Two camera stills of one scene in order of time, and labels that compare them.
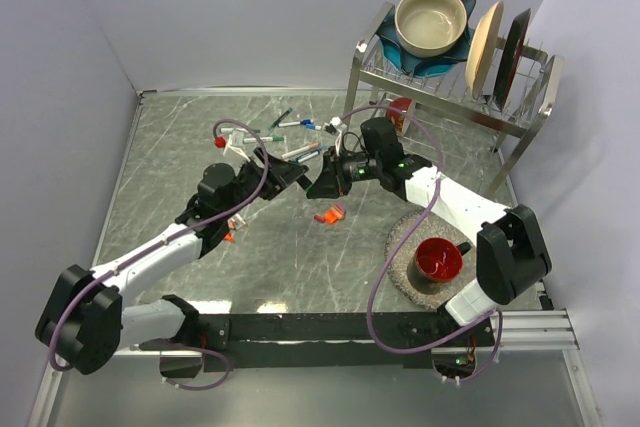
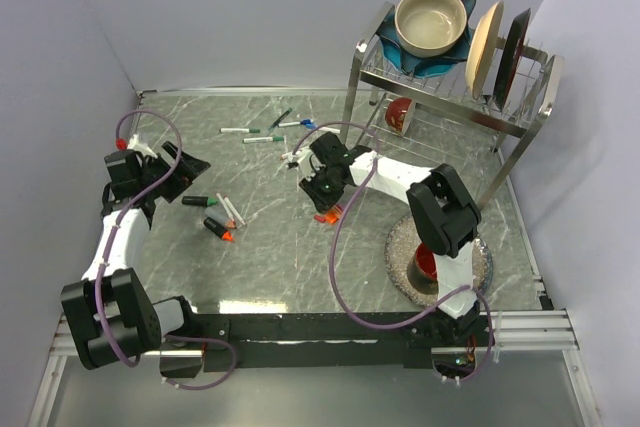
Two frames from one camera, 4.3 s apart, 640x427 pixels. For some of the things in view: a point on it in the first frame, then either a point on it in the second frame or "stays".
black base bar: [329, 343] stays
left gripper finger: [284, 172] → [189, 167]
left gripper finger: [259, 154] → [170, 148]
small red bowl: [396, 117] stays
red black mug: [436, 262] stays
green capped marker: [240, 130] stays
